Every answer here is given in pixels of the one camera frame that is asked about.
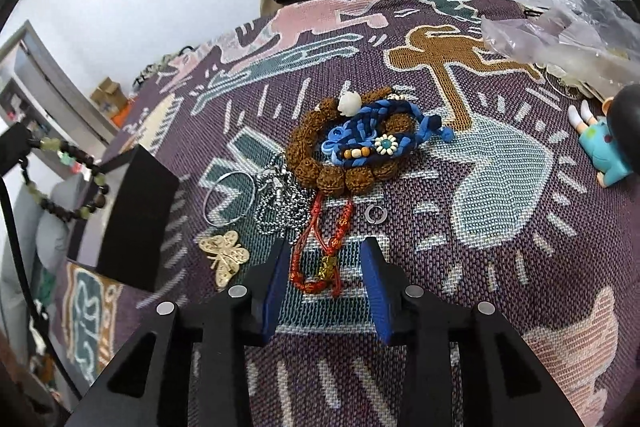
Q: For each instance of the black jewelry box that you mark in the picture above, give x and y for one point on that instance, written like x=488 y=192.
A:
x=135 y=217

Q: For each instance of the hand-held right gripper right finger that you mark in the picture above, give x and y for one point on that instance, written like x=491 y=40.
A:
x=377 y=292

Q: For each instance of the grey wall cabinet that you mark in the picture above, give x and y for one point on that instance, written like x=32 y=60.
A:
x=45 y=67

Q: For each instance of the toy figure in blue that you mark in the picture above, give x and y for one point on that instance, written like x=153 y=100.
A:
x=605 y=142

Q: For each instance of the clear plastic bags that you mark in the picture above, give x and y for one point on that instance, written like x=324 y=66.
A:
x=560 y=37

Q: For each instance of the thin silver bangle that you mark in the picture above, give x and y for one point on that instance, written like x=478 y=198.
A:
x=210 y=197

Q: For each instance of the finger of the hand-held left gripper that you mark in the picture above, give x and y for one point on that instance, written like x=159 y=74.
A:
x=14 y=152

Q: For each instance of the orange box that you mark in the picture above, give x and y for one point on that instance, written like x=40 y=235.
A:
x=122 y=116

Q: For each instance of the cardboard box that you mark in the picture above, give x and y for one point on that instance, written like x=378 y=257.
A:
x=107 y=94

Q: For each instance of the printed purple blanket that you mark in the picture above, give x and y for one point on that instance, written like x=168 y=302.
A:
x=475 y=217

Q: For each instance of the grey sofa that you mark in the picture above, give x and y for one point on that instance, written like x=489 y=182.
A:
x=50 y=227

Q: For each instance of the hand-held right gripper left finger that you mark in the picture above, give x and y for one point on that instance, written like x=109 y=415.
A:
x=272 y=292

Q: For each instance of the gold butterfly brooch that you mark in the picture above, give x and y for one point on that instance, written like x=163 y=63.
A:
x=222 y=254

